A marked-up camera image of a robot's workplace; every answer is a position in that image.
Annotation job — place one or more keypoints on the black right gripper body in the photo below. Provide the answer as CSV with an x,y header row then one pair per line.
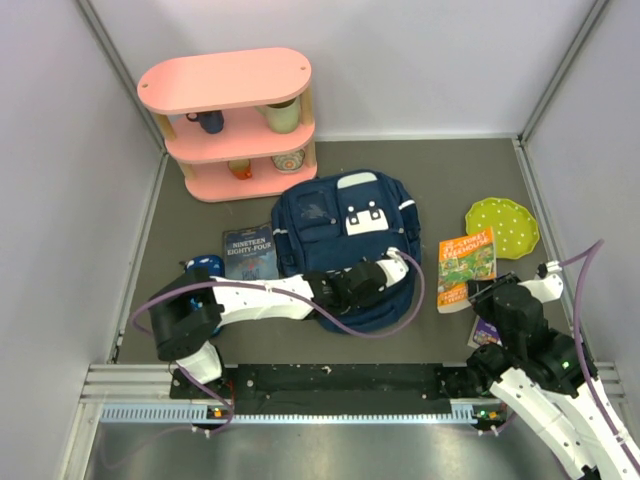
x,y
482,299

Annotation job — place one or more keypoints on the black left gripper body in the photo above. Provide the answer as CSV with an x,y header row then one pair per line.
x,y
348,304

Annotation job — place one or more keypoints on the orange 39-Storey Treehouse book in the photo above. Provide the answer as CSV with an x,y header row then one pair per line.
x,y
460,260

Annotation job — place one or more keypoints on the navy blue student backpack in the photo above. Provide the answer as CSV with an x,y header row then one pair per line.
x,y
332,223

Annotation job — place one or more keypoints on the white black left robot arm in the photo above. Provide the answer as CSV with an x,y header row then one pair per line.
x,y
185,314

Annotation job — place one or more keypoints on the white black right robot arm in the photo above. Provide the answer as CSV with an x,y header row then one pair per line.
x,y
547,379

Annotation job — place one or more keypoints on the purple card packet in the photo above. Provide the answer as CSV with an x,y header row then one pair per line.
x,y
483,333

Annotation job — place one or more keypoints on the green polka dot plate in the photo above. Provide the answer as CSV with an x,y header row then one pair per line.
x,y
515,229

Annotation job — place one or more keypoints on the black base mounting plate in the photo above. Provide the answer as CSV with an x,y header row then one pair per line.
x,y
346,389

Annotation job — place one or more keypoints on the Nineteen Eighty-Four dark book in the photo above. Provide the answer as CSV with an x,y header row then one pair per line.
x,y
250,254

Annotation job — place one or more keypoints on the blue dinosaur pencil case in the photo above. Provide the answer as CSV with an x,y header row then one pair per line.
x,y
212,263

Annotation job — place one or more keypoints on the patterned small bowl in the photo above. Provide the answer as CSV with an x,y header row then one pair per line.
x,y
289,162

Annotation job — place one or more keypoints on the orange cup on shelf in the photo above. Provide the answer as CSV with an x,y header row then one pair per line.
x,y
240,169

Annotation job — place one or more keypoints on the pale green cup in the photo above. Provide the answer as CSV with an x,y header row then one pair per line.
x,y
281,118

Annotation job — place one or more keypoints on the pink three-tier shelf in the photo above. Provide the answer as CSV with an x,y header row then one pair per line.
x,y
235,83

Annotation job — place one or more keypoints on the dark blue mug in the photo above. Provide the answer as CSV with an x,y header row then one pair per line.
x,y
212,122

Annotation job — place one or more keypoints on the aluminium frame rail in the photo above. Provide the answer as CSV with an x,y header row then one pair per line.
x,y
113,383

